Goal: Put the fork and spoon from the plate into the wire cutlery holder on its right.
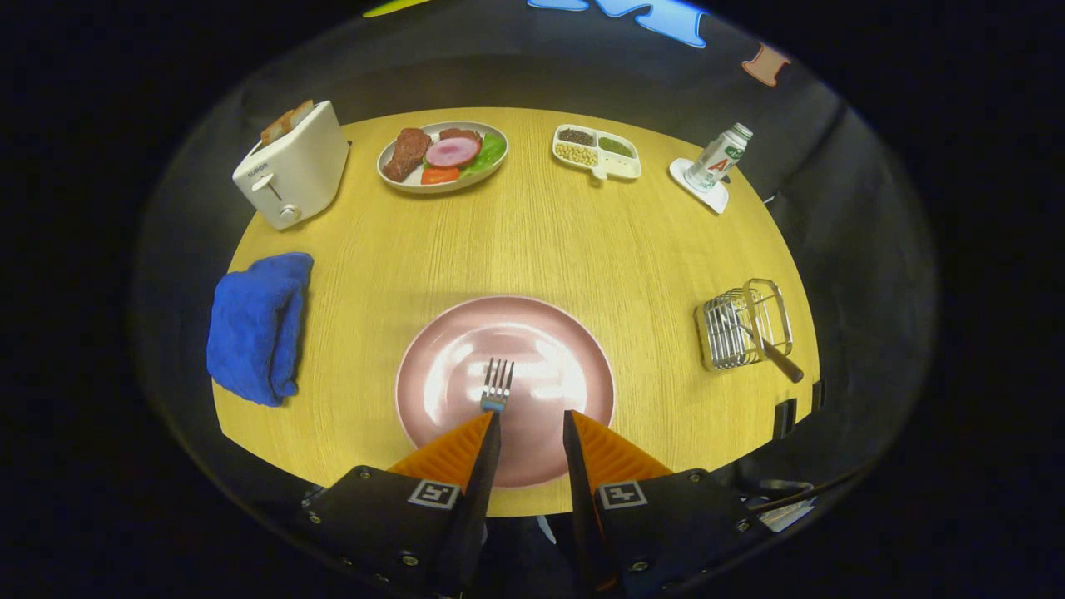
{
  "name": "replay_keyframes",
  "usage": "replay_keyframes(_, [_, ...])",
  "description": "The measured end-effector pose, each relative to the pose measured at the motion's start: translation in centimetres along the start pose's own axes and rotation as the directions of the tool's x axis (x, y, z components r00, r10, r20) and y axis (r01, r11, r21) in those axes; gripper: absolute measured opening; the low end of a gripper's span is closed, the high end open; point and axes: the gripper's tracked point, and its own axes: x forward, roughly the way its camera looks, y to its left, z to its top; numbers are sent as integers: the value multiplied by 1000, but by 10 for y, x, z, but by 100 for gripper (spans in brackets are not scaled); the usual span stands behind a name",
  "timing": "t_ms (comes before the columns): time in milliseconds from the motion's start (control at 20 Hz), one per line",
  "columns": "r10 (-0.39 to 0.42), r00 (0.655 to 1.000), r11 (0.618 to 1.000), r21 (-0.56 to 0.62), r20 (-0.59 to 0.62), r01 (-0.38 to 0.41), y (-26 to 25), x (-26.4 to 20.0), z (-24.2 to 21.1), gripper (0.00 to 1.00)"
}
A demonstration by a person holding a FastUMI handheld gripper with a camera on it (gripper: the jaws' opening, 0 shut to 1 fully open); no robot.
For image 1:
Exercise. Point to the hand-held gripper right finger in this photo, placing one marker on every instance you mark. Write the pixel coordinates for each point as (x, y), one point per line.
(580, 474)

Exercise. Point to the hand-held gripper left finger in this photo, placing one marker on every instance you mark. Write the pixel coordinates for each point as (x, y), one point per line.
(482, 474)

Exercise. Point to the pink round plate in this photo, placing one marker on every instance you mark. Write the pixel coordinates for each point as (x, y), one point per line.
(532, 349)

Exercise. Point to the white paper sheet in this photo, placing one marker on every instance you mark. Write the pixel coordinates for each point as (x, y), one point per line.
(782, 516)

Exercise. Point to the black table clamp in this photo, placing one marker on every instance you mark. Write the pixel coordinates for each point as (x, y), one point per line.
(785, 418)
(817, 396)

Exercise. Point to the blue towel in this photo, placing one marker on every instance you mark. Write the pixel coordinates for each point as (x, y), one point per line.
(254, 333)

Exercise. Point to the grey food plate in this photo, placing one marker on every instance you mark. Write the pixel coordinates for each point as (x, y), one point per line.
(399, 186)

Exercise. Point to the red tomato slice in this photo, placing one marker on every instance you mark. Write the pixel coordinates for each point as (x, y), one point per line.
(439, 175)

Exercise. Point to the white square coaster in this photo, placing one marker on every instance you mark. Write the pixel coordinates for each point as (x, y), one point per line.
(711, 198)

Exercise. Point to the white divided tray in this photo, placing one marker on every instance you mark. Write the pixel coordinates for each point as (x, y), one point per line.
(620, 166)

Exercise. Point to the yellow soybeans pile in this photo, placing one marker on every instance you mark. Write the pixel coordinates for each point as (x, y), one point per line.
(576, 155)

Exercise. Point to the green lettuce leaf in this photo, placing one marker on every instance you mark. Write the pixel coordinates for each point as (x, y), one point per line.
(491, 151)

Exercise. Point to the pink ham slice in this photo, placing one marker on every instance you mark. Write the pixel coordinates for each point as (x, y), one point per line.
(452, 152)

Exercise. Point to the brown meat steak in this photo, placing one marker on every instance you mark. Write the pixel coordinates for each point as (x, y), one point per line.
(406, 155)

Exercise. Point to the green beans pile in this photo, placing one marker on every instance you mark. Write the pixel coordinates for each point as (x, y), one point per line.
(616, 146)

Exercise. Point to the dark brown beans pile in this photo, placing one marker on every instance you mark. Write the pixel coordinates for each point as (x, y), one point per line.
(576, 136)

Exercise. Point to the small brown meat piece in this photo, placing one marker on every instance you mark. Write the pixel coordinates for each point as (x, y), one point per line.
(460, 133)

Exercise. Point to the white drink bottle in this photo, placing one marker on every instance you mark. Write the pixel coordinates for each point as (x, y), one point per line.
(717, 158)

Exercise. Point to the white toaster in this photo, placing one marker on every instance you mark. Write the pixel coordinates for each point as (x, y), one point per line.
(299, 175)

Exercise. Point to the toast bread slice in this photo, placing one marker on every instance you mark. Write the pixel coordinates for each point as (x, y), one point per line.
(301, 115)
(273, 131)

